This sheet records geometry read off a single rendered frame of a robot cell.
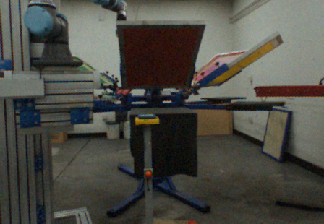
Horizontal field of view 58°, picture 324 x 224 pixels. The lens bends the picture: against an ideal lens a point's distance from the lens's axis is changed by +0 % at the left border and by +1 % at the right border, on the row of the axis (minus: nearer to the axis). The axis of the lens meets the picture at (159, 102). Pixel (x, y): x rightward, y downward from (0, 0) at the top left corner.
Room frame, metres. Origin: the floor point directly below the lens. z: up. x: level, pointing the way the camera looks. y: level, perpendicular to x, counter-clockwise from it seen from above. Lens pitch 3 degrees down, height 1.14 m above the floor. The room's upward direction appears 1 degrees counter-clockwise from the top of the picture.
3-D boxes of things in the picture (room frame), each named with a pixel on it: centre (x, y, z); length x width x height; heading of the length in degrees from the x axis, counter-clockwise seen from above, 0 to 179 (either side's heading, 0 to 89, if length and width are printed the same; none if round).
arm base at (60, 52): (1.46, 0.50, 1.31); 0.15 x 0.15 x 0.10
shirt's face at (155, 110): (2.12, -0.01, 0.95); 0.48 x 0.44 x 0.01; 4
